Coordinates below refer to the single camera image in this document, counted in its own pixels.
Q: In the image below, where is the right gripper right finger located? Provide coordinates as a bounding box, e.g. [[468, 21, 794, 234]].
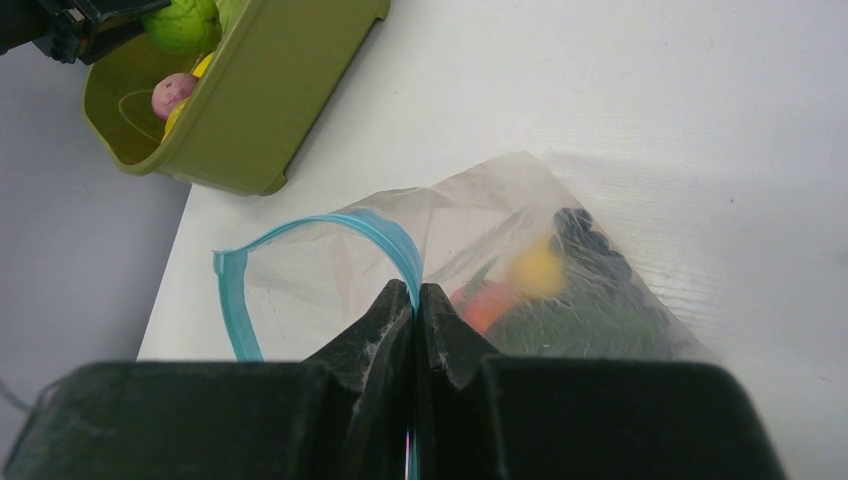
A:
[[411, 284, 786, 479]]

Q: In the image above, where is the olive green plastic bin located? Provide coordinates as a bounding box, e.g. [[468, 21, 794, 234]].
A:
[[82, 1, 390, 196]]

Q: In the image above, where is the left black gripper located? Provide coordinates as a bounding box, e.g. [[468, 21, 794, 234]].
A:
[[1, 0, 171, 65]]

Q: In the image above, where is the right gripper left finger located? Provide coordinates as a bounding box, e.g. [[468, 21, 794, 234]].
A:
[[3, 280, 413, 479]]

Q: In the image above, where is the green bumpy fruit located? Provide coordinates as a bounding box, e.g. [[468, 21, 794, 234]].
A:
[[141, 0, 222, 55]]

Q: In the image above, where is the orange peach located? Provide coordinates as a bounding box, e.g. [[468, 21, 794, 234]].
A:
[[449, 280, 523, 334]]

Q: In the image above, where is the dark grape bunch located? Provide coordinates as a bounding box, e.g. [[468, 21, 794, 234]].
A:
[[549, 207, 660, 315]]

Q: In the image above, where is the yellow mango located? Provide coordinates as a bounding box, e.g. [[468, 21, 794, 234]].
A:
[[161, 97, 190, 142]]

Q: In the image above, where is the clear zip top bag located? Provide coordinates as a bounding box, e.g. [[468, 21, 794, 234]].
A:
[[213, 153, 713, 362]]

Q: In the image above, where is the pink red onion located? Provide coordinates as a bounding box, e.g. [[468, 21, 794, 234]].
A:
[[151, 73, 199, 120]]

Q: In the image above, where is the yellow bell pepper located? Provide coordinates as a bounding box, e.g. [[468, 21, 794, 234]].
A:
[[506, 236, 568, 299]]

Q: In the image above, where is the yellow banana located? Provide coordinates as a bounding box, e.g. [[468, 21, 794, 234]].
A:
[[191, 52, 215, 78]]

